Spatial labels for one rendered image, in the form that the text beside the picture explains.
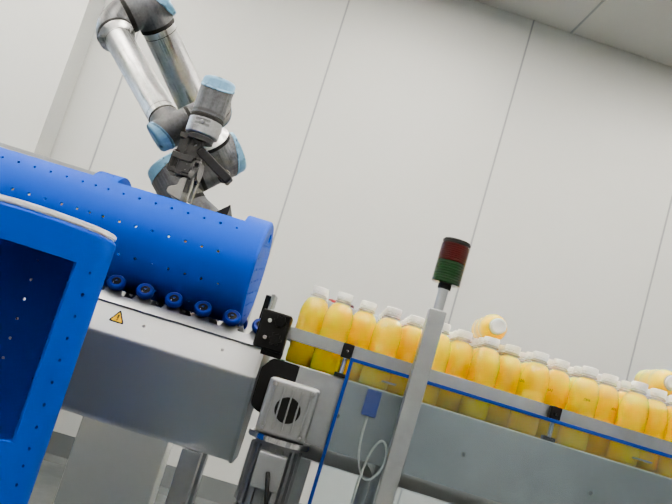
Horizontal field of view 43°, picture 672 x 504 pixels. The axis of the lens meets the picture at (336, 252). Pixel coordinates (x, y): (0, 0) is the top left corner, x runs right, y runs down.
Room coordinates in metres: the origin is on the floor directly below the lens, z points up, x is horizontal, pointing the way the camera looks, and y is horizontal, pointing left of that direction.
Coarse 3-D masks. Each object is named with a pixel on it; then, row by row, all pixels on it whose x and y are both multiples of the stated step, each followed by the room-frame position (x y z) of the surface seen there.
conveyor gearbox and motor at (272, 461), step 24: (288, 384) 1.84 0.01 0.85; (264, 408) 1.84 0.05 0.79; (288, 408) 1.84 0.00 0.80; (312, 408) 1.84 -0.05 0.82; (264, 432) 1.85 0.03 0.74; (288, 432) 1.84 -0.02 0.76; (264, 456) 1.80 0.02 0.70; (288, 456) 1.86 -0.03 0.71; (240, 480) 1.89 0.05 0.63; (264, 480) 1.80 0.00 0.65; (288, 480) 1.87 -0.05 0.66
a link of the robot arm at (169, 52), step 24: (120, 0) 2.55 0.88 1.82; (144, 0) 2.54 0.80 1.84; (168, 0) 2.56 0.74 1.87; (144, 24) 2.59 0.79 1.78; (168, 24) 2.61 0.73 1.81; (168, 48) 2.65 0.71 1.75; (168, 72) 2.71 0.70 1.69; (192, 72) 2.74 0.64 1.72; (192, 96) 2.78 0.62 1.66; (216, 144) 2.90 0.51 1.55; (240, 168) 2.99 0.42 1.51
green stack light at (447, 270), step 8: (440, 264) 1.81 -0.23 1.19; (448, 264) 1.80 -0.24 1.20; (456, 264) 1.80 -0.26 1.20; (440, 272) 1.81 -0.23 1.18; (448, 272) 1.80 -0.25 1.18; (456, 272) 1.80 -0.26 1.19; (432, 280) 1.84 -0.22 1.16; (440, 280) 1.81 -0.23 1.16; (448, 280) 1.80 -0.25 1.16; (456, 280) 1.81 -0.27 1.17
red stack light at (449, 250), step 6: (444, 246) 1.82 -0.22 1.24; (450, 246) 1.81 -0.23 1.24; (456, 246) 1.80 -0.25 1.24; (462, 246) 1.80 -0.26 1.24; (444, 252) 1.81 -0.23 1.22; (450, 252) 1.81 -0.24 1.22; (456, 252) 1.80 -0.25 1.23; (462, 252) 1.80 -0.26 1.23; (468, 252) 1.82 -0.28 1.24; (444, 258) 1.81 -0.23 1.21; (450, 258) 1.80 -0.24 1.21; (456, 258) 1.80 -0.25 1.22; (462, 258) 1.81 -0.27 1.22
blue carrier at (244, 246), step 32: (0, 160) 2.10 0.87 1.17; (32, 160) 2.12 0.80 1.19; (0, 192) 2.08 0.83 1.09; (32, 192) 2.08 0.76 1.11; (64, 192) 2.08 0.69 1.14; (96, 192) 2.09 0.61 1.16; (128, 192) 2.11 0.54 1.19; (96, 224) 2.07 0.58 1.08; (128, 224) 2.07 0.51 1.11; (160, 224) 2.07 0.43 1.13; (192, 224) 2.08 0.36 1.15; (224, 224) 2.09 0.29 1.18; (256, 224) 2.12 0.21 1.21; (128, 256) 2.08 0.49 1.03; (160, 256) 2.07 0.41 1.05; (192, 256) 2.07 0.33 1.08; (224, 256) 2.06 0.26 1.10; (256, 256) 2.07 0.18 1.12; (128, 288) 2.16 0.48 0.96; (160, 288) 2.12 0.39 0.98; (192, 288) 2.10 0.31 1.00; (224, 288) 2.08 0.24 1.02; (256, 288) 2.27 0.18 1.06
